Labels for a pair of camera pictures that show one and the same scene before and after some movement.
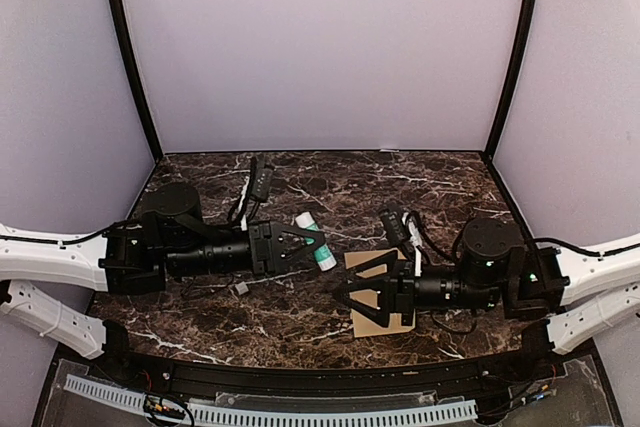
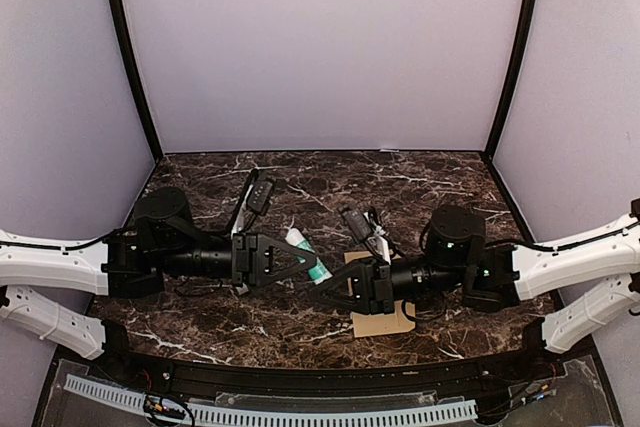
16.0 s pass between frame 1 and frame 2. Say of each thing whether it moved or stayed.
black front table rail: stayed
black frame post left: stayed
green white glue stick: moved
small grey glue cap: stayed
